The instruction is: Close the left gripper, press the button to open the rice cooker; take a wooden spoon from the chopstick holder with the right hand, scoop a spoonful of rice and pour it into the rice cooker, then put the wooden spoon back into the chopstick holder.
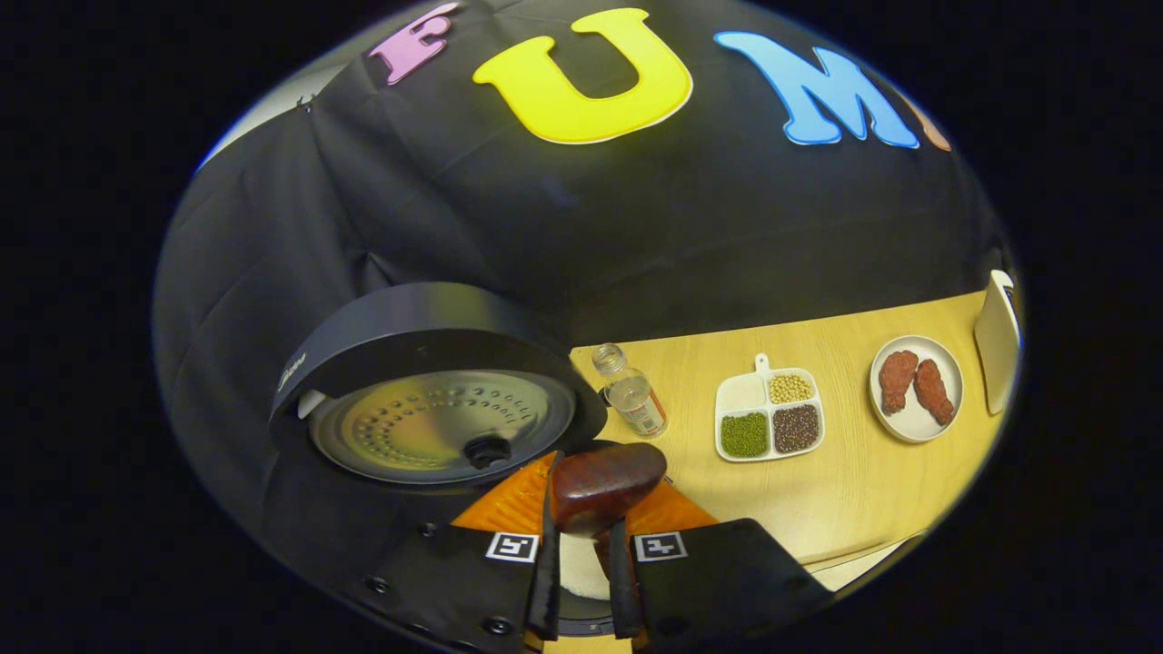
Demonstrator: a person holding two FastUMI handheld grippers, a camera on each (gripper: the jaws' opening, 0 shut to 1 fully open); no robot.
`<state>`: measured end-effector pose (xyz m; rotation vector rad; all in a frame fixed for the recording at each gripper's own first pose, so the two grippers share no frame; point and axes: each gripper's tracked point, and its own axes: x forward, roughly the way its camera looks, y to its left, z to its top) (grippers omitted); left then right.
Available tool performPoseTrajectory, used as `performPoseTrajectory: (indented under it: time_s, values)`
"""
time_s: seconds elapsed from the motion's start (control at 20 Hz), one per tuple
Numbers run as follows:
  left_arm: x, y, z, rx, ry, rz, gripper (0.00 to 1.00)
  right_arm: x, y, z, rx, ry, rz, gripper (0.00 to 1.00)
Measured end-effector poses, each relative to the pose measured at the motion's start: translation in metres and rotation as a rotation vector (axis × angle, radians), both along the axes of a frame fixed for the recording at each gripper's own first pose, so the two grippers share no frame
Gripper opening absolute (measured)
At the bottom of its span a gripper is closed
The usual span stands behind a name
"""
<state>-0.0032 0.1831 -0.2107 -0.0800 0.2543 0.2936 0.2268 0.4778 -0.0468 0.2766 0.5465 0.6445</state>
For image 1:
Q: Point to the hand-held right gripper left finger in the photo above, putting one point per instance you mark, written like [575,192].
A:
[543,590]

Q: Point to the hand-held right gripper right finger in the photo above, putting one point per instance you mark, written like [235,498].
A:
[621,590]

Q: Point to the white rice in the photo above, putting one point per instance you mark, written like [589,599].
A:
[581,568]

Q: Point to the brown wooden spoon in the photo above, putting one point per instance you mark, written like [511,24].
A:
[604,486]

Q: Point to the grey and cream rice cooker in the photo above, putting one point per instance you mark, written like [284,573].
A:
[409,336]

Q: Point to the small clear glass bottle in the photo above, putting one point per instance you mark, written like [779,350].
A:
[636,404]

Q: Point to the white divided dish with beans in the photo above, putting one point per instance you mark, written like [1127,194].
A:
[740,392]

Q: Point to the brown meat piece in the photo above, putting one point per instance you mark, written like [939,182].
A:
[898,381]
[934,392]

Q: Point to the black backdrop cloth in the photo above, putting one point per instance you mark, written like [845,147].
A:
[636,227]

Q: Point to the round white plate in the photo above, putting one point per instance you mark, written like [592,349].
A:
[945,363]

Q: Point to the white toaster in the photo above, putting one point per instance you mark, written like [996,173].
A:
[997,345]

